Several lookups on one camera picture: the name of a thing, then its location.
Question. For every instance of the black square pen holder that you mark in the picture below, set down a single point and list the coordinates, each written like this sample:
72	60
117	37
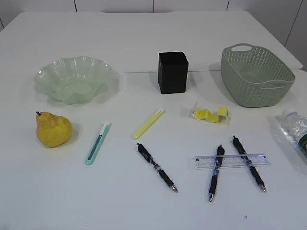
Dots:
172	72

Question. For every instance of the teal utility knife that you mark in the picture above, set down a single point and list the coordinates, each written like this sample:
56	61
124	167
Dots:
97	143

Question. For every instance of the clear water bottle green label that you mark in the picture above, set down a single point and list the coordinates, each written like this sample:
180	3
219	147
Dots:
294	127

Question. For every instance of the black pen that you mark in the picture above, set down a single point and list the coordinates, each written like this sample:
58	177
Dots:
237	144
215	173
148	157

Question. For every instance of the clear plastic ruler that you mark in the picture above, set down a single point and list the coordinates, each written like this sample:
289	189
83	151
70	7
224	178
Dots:
228	161

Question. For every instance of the yellow pear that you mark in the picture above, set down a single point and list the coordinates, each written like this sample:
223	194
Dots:
52	130

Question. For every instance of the green woven plastic basket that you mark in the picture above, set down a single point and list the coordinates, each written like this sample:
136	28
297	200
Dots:
254	76

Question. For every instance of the green wavy glass plate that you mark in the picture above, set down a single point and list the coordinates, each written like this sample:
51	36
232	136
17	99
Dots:
74	80

